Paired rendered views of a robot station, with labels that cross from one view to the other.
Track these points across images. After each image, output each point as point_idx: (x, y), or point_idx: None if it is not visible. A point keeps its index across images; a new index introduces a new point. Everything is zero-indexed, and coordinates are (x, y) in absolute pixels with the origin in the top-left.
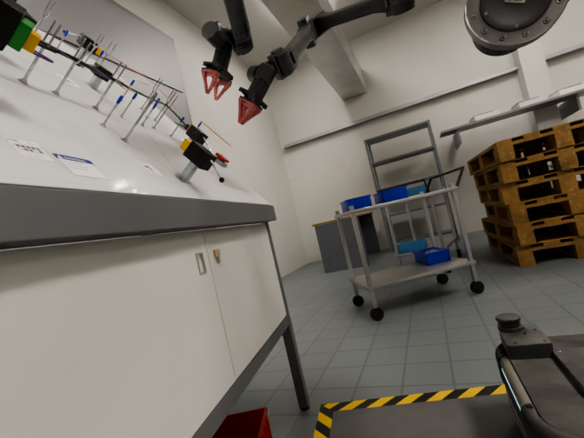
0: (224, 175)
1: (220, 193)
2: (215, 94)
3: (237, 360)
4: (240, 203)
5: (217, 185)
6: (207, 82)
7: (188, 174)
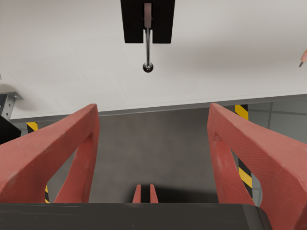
0: (256, 31)
1: (98, 101)
2: (219, 133)
3: None
4: (135, 113)
5: (122, 83)
6: (68, 155)
7: (1, 110)
